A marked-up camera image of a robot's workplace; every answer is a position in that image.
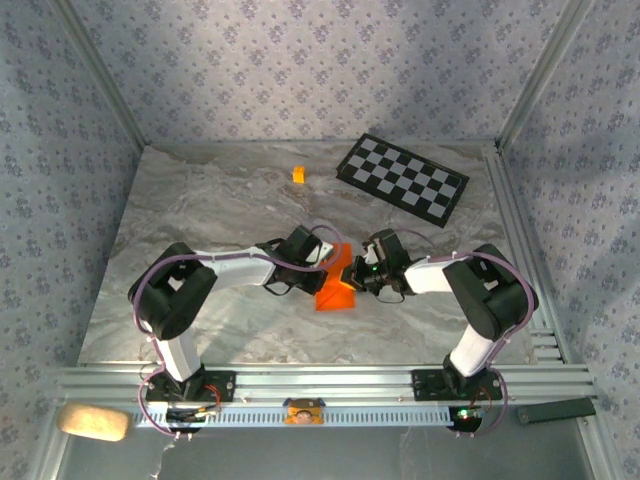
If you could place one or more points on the orange paper sheet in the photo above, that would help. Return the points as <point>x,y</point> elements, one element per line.
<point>335,300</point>

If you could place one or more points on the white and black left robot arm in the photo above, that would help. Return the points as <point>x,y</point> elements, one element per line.
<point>240,272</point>

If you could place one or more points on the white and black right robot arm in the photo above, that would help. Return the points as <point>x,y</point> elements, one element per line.
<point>430,280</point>

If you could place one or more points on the black and white checkerboard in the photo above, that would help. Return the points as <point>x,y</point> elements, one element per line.
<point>400,175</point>

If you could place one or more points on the small orange block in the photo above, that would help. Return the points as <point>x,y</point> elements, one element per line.
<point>298,174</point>

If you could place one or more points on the orange cartoon face figure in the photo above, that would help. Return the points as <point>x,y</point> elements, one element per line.
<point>303,412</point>

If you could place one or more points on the black flat bar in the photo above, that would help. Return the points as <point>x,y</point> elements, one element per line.
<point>555,411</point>

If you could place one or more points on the beige sponge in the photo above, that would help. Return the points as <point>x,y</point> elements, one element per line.
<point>92,421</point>

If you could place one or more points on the long aluminium mounting rail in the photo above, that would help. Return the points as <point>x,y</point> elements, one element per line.
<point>325,382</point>

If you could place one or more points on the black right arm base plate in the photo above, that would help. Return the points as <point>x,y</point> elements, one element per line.
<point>425,385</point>

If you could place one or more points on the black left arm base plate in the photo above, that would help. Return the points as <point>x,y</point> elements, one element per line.
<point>225,385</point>

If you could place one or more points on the aluminium side rail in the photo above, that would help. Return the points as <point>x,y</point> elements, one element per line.
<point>507,200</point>

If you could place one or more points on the aluminium frame post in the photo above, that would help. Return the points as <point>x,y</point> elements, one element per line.
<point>542,75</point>
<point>100,75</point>

